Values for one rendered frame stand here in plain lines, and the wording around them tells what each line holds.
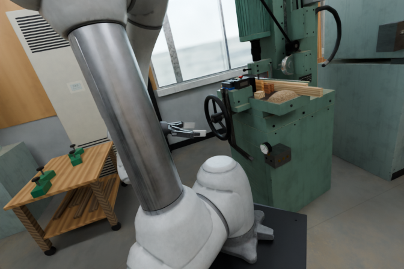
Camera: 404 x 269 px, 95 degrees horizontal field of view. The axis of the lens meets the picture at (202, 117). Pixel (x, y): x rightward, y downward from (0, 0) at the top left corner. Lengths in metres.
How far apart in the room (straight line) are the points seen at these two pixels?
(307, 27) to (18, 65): 2.52
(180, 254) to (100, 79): 0.37
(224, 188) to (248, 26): 0.88
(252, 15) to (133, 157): 0.96
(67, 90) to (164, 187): 1.87
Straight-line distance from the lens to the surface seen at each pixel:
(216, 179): 0.53
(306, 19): 1.23
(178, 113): 2.47
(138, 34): 0.55
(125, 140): 0.38
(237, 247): 0.68
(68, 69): 2.16
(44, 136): 2.74
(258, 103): 1.04
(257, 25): 1.15
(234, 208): 0.55
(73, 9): 0.38
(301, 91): 1.04
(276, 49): 1.24
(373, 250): 1.57
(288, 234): 0.74
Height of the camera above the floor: 1.21
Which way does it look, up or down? 20 degrees down
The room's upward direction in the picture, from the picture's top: 12 degrees counter-clockwise
